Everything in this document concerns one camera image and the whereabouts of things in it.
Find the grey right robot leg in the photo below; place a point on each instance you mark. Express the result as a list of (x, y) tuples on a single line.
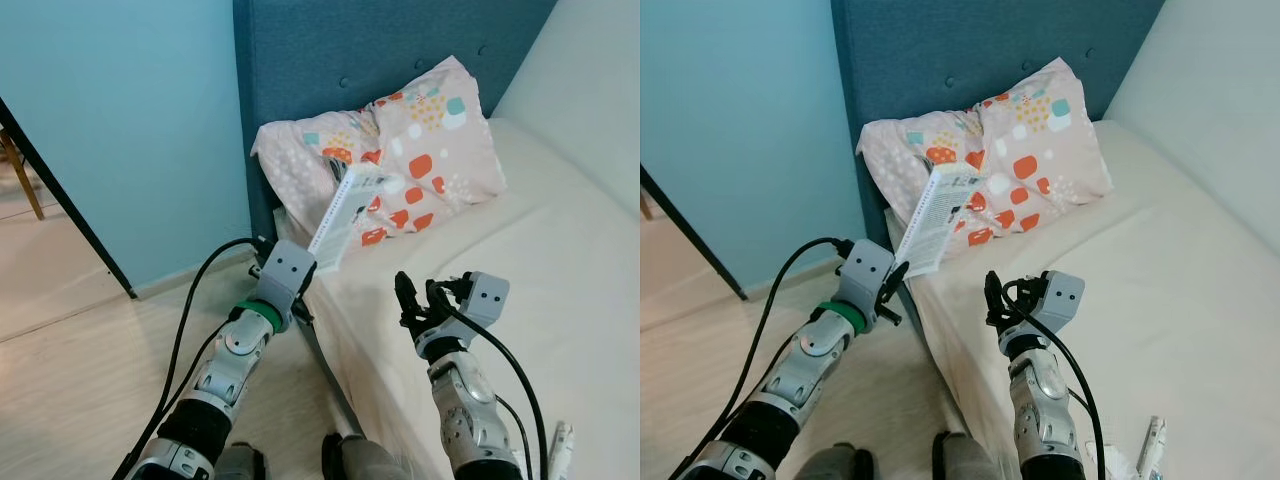
[(968, 460), (365, 460)]

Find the grey robot leg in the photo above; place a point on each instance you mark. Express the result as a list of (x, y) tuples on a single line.
[(365, 460), (835, 465), (240, 465), (968, 460)]

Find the black door frame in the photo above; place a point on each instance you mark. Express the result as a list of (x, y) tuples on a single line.
[(70, 200), (700, 235)]

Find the blue upholstered headboard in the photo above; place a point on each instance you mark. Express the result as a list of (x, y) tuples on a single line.
[(930, 50), (330, 50)]

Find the wooden chair leg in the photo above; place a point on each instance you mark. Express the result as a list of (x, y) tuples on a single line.
[(25, 180)]

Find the white bed mattress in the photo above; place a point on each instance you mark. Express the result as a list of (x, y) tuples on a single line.
[(1150, 280), (540, 280)]

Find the grey left robot leg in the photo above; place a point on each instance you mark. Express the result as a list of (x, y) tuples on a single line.
[(240, 465), (835, 465)]

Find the white paperback book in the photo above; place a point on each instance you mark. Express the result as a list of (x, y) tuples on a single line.
[(340, 225), (925, 230)]

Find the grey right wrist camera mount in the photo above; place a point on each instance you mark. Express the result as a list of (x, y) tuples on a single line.
[(488, 295), (1065, 295)]

